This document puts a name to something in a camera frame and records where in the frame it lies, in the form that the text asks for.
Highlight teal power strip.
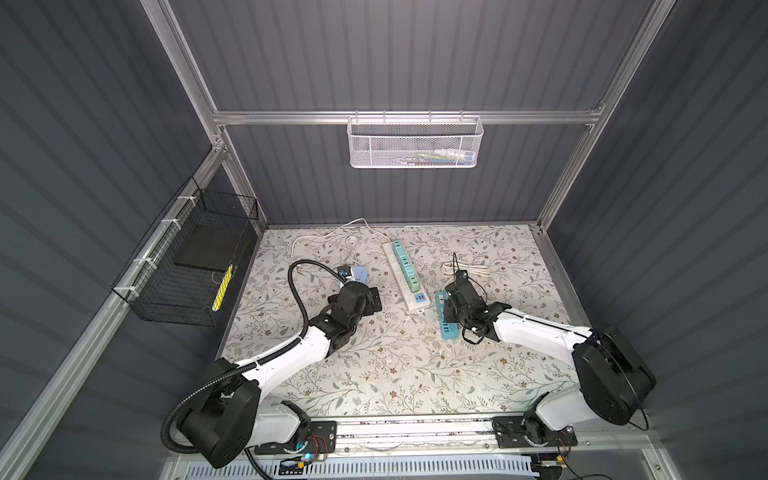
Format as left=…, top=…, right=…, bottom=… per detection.
left=435, top=290, right=460, bottom=341

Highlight long white power strip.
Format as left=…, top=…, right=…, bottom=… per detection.
left=382, top=240, right=432, bottom=313

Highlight blue square power socket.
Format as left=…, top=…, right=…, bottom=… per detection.
left=350, top=265, right=369, bottom=284

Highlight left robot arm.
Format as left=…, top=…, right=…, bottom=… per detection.
left=161, top=281, right=382, bottom=468

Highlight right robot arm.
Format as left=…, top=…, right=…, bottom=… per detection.
left=443, top=269, right=657, bottom=446

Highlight items in white basket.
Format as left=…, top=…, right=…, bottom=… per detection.
left=398, top=148, right=476, bottom=168

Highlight white vented cover strip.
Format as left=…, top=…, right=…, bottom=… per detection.
left=184, top=454, right=541, bottom=480

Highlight bundled white cable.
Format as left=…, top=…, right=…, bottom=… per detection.
left=442, top=261, right=492, bottom=278

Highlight white power strip cable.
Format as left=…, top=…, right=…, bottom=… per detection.
left=290, top=217, right=391, bottom=271

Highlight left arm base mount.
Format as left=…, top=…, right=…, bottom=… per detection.
left=253, top=420, right=338, bottom=455

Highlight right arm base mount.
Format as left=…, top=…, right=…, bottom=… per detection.
left=491, top=415, right=578, bottom=448

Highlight white wire mesh basket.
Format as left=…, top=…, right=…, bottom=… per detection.
left=346, top=115, right=484, bottom=169

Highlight black wire basket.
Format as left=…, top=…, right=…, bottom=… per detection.
left=113, top=179, right=259, bottom=327

